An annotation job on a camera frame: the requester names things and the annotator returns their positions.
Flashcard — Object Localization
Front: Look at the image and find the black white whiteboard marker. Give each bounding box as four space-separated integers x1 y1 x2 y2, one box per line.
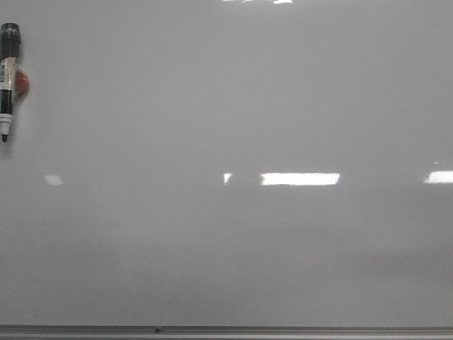
1 22 21 142

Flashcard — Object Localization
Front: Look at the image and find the red round magnet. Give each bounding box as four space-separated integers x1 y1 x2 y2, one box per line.
15 71 30 98

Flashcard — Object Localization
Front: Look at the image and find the white whiteboard with aluminium frame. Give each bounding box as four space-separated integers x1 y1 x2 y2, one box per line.
1 1 452 339

